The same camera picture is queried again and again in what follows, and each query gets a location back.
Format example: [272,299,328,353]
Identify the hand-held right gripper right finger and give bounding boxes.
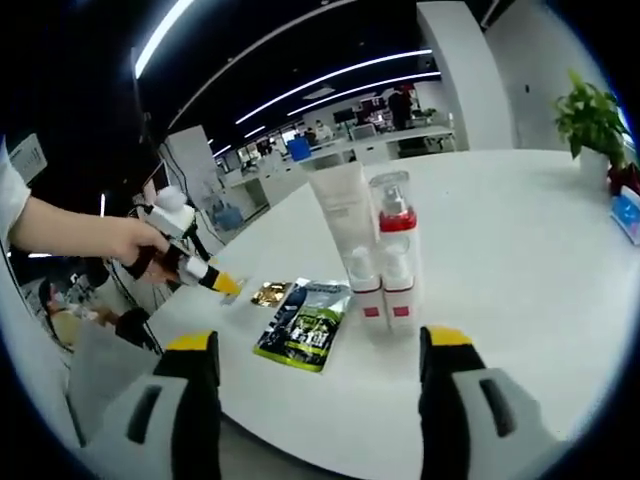
[417,323,567,480]

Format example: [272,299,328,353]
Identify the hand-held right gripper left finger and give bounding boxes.
[106,328,223,480]

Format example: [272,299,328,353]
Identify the clear plastic skincare sachet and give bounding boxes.
[217,277,252,307]

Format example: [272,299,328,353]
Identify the gold foil skincare sachet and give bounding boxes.
[249,280,294,308]

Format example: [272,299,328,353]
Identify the small white pump skincare bottle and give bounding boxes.
[380,243,420,335]
[348,247,384,335]

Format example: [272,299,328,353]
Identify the dark green printed skincare pouch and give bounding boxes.
[252,278,352,374]

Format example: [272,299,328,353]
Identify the white skincare tube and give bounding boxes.
[305,162,381,282]

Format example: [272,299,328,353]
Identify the red collar pump skincare bottle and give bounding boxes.
[368,170,422,282]

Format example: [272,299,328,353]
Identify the person's left hand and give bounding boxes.
[106,218,172,280]

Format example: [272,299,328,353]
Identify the white office counter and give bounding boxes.
[219,127,457,211]

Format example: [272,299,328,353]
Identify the blue tissue box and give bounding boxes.
[609,187,640,232]

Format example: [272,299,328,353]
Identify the red plant pot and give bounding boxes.
[607,164,640,197]

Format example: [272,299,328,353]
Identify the potted green plant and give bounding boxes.
[552,69,634,177]

